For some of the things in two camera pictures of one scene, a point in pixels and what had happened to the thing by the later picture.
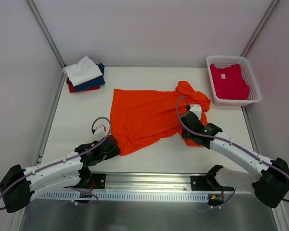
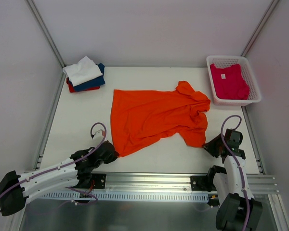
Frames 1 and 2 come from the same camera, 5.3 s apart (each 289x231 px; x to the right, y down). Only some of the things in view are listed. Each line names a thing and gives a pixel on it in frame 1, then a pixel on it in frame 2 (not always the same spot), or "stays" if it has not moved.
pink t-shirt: x=229 y=83 stays
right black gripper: x=187 y=123 -> x=213 y=146
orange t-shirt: x=140 y=118 stays
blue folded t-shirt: x=95 y=82 stays
